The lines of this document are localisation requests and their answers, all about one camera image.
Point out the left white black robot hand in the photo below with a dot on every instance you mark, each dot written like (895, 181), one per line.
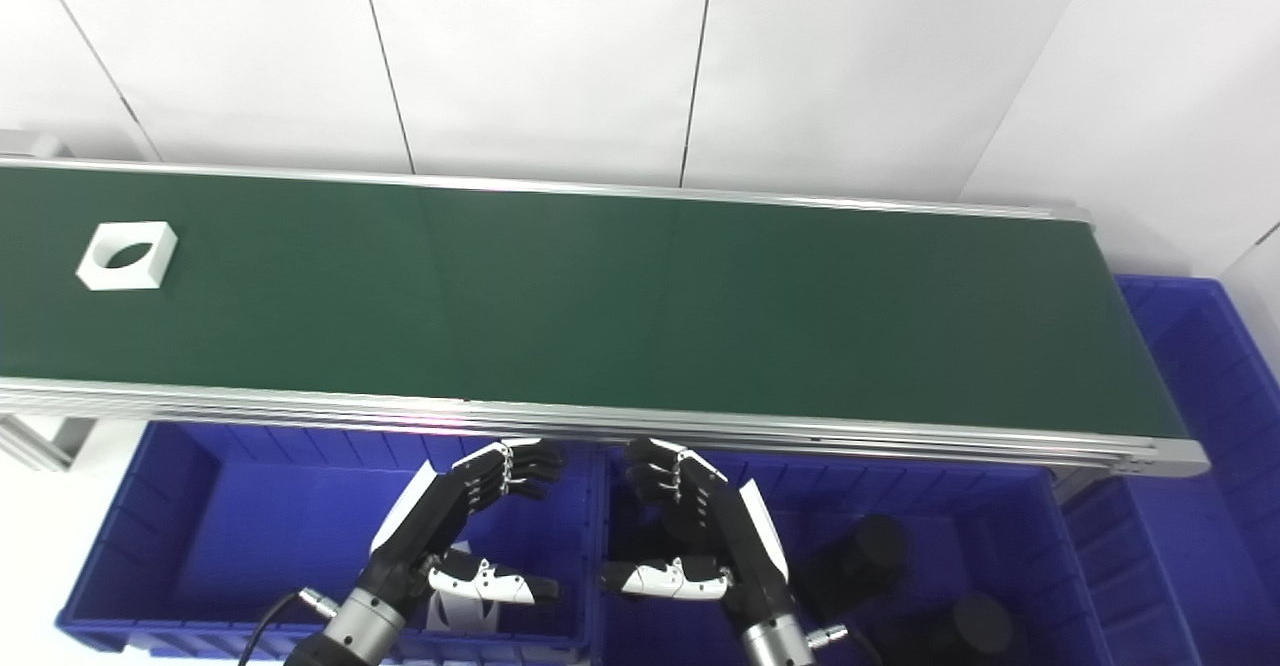
(440, 506)

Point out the blue bin with black cylinders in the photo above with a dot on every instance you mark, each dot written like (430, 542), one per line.
(1000, 536)

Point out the blue bin with white parts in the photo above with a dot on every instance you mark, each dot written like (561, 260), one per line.
(260, 536)

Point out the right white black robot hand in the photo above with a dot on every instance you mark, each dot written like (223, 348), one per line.
(730, 536)

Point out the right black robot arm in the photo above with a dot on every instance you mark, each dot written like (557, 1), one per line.
(775, 646)

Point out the aluminium conveyor leg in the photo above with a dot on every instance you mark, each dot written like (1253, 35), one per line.
(40, 441)

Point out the empty blue bin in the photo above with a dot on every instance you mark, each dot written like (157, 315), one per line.
(1200, 506)

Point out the black cylinder part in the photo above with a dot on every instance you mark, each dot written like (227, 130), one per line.
(860, 556)
(965, 636)

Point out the white square part with hole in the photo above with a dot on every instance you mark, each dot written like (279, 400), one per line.
(150, 264)
(465, 618)

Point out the green conveyor belt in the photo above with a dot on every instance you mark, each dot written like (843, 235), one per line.
(600, 424)
(640, 306)

